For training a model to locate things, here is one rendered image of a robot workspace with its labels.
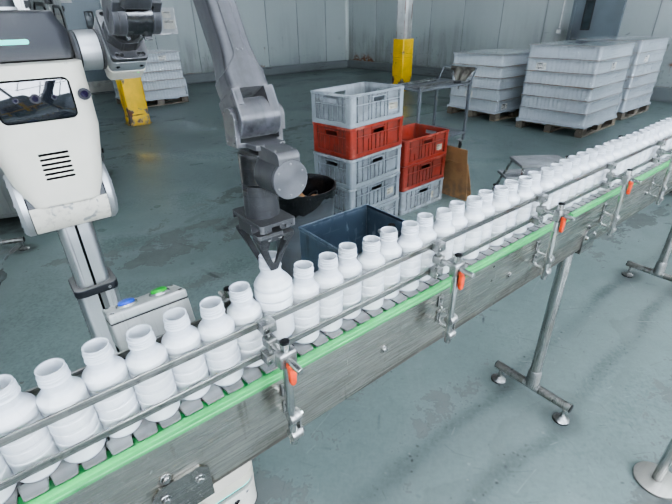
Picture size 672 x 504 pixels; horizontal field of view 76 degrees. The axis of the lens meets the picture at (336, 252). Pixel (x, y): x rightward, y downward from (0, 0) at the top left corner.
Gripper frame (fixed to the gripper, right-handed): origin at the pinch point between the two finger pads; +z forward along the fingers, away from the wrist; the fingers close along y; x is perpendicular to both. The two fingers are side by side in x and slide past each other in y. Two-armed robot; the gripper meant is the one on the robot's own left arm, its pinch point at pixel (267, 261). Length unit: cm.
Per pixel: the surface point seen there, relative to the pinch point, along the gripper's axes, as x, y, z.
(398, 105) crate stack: -216, 178, 17
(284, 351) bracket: 4.7, -11.3, 10.4
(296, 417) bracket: 3.7, -11.5, 26.0
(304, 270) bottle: -5.9, -2.5, 3.0
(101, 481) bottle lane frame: 34.2, -5.8, 22.5
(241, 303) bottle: 6.8, -1.8, 5.0
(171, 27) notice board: -418, 1198, -46
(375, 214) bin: -71, 48, 26
